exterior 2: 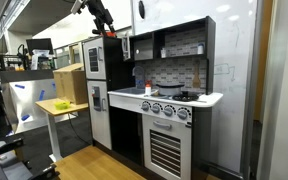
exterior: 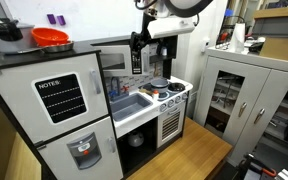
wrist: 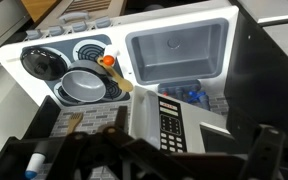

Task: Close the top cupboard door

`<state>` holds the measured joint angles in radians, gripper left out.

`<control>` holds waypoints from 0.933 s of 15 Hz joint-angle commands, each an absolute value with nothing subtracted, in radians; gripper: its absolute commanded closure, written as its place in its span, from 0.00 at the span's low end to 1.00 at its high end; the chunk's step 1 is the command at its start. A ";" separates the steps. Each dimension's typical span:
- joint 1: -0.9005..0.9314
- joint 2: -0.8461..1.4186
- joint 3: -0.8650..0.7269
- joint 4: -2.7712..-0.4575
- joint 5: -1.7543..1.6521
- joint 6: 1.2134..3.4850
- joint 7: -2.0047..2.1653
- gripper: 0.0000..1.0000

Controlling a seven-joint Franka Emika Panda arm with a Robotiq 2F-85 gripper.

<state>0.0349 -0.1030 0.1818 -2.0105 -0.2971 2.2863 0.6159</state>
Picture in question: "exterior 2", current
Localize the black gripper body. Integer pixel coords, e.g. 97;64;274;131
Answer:
84;0;111;20

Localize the white toy microwave cupboard door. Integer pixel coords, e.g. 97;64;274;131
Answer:
121;31;132;62

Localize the fridge door with chalkboard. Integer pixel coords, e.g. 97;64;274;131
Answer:
82;37;107;81

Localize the fridge door with ice dispenser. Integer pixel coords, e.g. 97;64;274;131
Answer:
86;79;113;150

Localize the white toy oven door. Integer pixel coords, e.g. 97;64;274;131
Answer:
141;114;192;180

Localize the brown wooden door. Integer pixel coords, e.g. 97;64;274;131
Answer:
253;0;274;122

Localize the black oval magnet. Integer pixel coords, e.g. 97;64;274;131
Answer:
137;0;146;20

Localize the black white toy kitchen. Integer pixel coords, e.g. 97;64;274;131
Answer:
81;15;224;180

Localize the grey toy faucet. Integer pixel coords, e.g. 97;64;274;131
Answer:
132;65;147;89

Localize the black computer monitor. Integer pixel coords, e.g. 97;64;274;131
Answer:
25;38;54;56

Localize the closed cardboard box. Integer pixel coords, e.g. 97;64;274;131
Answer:
52;63;89;106

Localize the white plastic bag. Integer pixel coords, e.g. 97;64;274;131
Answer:
30;49;52;71

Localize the grey toy sink basin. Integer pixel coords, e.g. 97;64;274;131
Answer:
112;87;158;96

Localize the white bottle orange cap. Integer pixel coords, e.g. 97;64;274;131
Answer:
144;79;152;96

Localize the yellow object on table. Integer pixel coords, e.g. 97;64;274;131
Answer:
53;100;71;111

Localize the grey toy pot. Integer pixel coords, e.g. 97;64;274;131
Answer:
155;83;185;97

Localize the grey stove knob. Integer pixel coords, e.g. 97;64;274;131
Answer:
162;104;177;118
150;102;163;115
176;106;192;121
140;100;151;112

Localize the white cup blue band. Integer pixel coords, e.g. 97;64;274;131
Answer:
196;42;205;55

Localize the wooden table white leg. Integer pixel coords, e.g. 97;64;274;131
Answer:
34;97;89;164

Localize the wooden toy spatula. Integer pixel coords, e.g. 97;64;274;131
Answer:
192;59;202;89

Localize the silver metal cabinet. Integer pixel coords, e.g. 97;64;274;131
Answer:
0;69;68;134

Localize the whiteboard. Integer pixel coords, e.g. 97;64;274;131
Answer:
130;0;258;174

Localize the black metal frame machine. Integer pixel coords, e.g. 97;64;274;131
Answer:
0;44;30;72

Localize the black floor cable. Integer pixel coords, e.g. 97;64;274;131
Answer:
67;113;92;146

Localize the black red-handled clamp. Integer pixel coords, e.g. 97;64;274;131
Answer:
0;137;25;167

